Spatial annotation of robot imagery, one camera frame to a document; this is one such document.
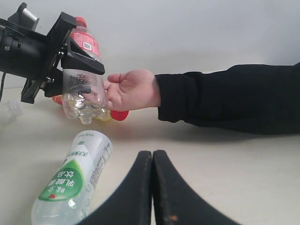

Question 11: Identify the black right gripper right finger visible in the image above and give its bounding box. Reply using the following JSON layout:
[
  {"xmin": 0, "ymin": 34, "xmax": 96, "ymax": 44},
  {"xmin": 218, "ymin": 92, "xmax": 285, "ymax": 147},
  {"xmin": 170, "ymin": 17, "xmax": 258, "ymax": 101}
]
[{"xmin": 151, "ymin": 150, "xmax": 238, "ymax": 225}]

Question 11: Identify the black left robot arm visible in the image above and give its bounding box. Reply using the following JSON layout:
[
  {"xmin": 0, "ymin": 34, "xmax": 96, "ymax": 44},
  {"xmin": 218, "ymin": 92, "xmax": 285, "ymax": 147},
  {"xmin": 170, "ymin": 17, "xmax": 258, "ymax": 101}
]
[{"xmin": 0, "ymin": 2, "xmax": 105, "ymax": 104}]

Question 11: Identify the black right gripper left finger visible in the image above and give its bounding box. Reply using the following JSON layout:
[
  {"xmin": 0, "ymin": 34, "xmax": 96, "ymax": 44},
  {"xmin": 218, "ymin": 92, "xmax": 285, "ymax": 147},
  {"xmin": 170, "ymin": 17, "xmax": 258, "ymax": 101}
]
[{"xmin": 79, "ymin": 151, "xmax": 152, "ymax": 225}]

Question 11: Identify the person's bare open hand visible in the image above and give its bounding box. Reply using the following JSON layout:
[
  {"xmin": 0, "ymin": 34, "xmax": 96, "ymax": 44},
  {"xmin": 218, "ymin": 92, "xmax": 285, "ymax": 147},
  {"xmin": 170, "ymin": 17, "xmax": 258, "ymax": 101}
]
[{"xmin": 104, "ymin": 69, "xmax": 161, "ymax": 112}]

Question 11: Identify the white square capless bottle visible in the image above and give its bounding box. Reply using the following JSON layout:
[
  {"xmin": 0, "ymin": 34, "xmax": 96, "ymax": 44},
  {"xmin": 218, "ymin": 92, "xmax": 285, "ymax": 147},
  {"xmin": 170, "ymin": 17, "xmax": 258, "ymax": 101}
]
[{"xmin": 0, "ymin": 100, "xmax": 23, "ymax": 127}]

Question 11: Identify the clear cola bottle red label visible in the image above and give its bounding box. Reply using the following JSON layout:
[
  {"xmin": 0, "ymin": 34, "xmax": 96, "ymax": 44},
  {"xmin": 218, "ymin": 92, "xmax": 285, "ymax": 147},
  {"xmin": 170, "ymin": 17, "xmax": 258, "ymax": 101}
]
[{"xmin": 62, "ymin": 17, "xmax": 108, "ymax": 125}]

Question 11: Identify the yellow bottle with red cap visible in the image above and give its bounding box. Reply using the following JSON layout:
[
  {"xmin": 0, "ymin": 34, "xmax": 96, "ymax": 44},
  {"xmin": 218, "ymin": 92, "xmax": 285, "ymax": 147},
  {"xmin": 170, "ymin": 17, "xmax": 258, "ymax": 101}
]
[{"xmin": 52, "ymin": 95, "xmax": 129, "ymax": 121}]

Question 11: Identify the black cable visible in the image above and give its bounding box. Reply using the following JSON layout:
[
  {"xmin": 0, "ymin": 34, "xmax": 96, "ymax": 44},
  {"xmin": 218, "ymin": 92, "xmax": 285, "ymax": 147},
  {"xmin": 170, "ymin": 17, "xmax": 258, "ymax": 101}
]
[{"xmin": 0, "ymin": 72, "xmax": 7, "ymax": 104}]

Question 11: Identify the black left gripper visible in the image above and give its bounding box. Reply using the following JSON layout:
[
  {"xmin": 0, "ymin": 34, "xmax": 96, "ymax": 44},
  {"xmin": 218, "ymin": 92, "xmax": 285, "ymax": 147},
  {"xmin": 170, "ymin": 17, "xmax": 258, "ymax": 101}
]
[{"xmin": 21, "ymin": 12, "xmax": 105, "ymax": 103}]

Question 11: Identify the green white label yogurt bottle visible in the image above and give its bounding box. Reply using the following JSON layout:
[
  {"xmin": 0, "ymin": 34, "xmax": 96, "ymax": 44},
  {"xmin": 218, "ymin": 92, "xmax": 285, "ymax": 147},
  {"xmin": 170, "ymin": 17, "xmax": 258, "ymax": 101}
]
[{"xmin": 31, "ymin": 130, "xmax": 112, "ymax": 225}]

